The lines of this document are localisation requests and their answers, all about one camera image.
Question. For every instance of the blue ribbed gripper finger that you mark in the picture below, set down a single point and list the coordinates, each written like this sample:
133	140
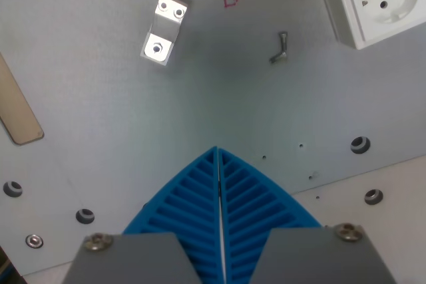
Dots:
253	204
186	204

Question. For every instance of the grey round hole bushing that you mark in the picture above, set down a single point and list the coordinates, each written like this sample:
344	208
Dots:
12	189
360	144
85	216
373	197

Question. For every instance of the steel hex socket bolt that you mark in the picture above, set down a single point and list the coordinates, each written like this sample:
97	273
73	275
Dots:
34	241

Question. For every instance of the beige rounded slot strip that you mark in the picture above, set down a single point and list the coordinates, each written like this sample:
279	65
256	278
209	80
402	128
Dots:
16	107

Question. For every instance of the aluminium base plate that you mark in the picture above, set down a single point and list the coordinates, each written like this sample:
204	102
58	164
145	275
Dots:
100	114

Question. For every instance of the bent aluminium mounting bracket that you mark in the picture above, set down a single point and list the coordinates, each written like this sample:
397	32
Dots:
163	28

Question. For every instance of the white wall power socket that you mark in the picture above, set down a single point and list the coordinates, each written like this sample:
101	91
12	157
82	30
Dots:
382	1

